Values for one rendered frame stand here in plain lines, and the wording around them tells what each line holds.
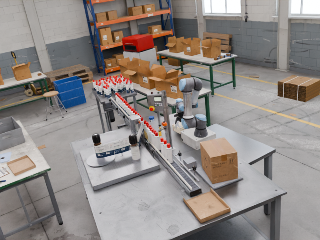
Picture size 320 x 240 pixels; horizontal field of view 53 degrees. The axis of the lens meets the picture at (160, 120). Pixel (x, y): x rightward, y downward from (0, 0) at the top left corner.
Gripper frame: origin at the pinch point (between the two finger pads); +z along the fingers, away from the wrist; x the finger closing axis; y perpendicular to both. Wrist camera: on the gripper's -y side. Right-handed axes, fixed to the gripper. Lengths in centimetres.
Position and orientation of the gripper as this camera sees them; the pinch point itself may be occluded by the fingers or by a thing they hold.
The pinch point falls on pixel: (180, 126)
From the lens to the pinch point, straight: 379.5
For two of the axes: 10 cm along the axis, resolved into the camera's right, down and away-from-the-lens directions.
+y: 5.4, 3.0, -7.9
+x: 8.4, -3.1, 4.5
